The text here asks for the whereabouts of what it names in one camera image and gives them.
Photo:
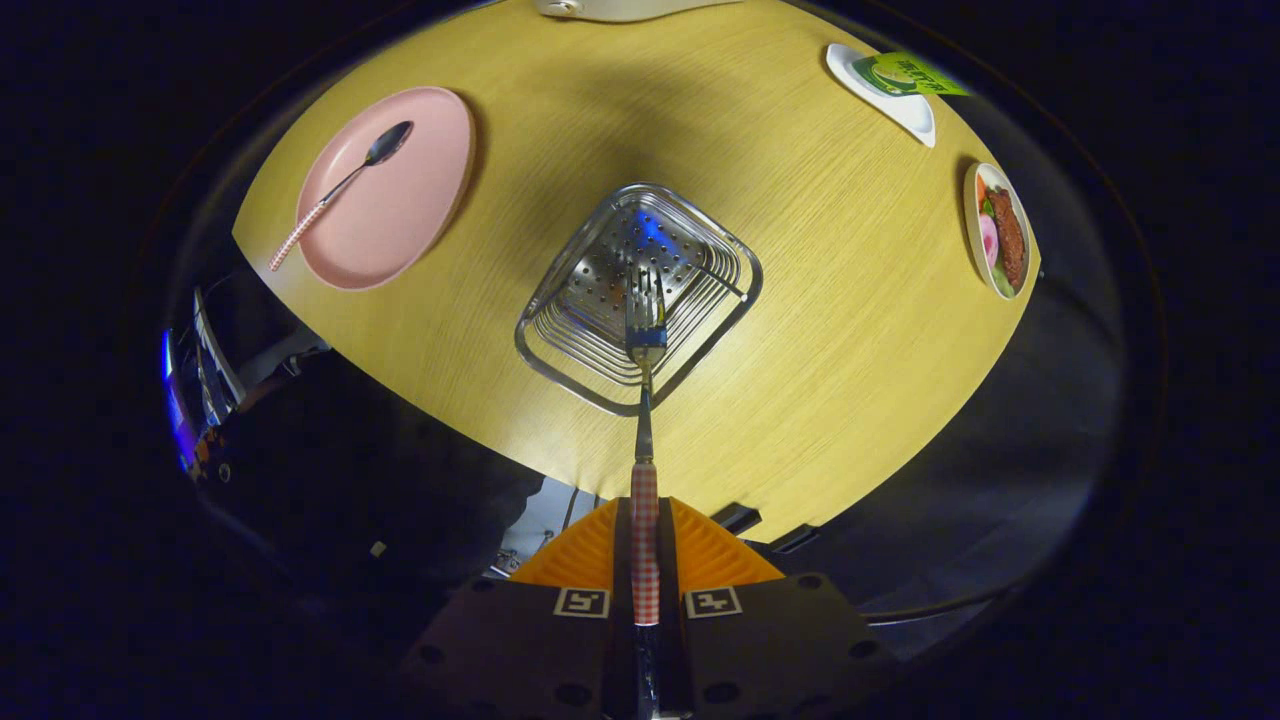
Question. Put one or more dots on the green label drink bottle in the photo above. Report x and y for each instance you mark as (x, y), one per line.
(910, 75)

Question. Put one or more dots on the brown meat piece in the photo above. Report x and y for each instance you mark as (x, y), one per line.
(1008, 235)

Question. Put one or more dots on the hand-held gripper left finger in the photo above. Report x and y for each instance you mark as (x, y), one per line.
(621, 560)

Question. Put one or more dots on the perforated metal basket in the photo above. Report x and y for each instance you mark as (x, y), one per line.
(590, 290)

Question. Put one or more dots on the pink plate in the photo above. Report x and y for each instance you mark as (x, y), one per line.
(400, 220)

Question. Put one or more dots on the white square coaster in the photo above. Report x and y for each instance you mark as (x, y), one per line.
(905, 115)

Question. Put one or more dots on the white toaster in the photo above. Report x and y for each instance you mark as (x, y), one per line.
(620, 8)

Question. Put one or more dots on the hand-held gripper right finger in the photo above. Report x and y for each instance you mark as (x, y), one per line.
(669, 560)

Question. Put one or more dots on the pink ham slice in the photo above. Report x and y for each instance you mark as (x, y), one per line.
(989, 240)

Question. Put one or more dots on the round food plate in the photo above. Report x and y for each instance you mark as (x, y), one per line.
(973, 225)

